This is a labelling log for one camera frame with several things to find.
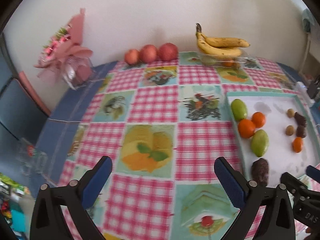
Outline orange tangerine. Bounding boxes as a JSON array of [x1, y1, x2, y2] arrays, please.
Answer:
[[292, 137, 303, 153], [238, 119, 256, 139], [251, 112, 266, 128]]

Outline dark brown wrinkled date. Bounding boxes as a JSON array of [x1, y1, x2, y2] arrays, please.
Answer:
[[251, 158, 269, 186]]

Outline brown kiwi fruit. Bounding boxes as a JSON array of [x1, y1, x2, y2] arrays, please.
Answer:
[[285, 125, 295, 136]]

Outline white tray teal rim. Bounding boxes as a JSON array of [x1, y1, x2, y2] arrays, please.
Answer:
[[226, 92, 319, 187]]

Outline clear glass beer mug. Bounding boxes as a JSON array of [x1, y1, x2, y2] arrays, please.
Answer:
[[17, 138, 48, 177]]

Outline green oval jujube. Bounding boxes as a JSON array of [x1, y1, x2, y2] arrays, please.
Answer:
[[251, 129, 269, 157]]

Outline small tan longan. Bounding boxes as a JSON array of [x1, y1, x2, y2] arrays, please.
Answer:
[[286, 108, 295, 118]]

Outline blue underlying tablecloth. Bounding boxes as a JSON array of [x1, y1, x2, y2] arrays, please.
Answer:
[[15, 61, 118, 196]]

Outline black power adapter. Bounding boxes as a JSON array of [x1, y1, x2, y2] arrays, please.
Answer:
[[306, 81, 319, 99]]

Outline white power strip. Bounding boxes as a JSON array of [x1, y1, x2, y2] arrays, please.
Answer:
[[296, 81, 315, 108]]

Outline green round jujube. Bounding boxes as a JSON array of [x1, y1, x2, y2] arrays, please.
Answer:
[[231, 99, 248, 122]]

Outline white shelf unit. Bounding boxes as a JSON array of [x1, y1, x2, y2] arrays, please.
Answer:
[[299, 9, 319, 82]]

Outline pink checkered fruit tablecloth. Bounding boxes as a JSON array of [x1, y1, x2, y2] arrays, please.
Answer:
[[59, 52, 296, 239]]

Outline clear plastic fruit container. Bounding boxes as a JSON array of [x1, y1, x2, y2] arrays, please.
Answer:
[[197, 50, 249, 69]]

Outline yellow banana bunch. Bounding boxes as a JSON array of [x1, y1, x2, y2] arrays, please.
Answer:
[[196, 23, 250, 59]]

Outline pink wrapped flower bouquet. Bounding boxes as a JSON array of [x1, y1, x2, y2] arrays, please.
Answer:
[[34, 8, 93, 90]]

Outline left red apple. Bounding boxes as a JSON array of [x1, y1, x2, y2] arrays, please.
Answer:
[[124, 49, 140, 65]]

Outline red apple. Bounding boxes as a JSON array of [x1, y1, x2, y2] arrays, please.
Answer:
[[158, 43, 178, 61], [124, 49, 140, 65], [139, 44, 158, 63]]

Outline middle red apple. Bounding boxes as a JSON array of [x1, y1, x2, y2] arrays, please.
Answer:
[[139, 44, 158, 63]]

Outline right red apple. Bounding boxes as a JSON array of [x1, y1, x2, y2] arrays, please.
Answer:
[[158, 43, 178, 61]]

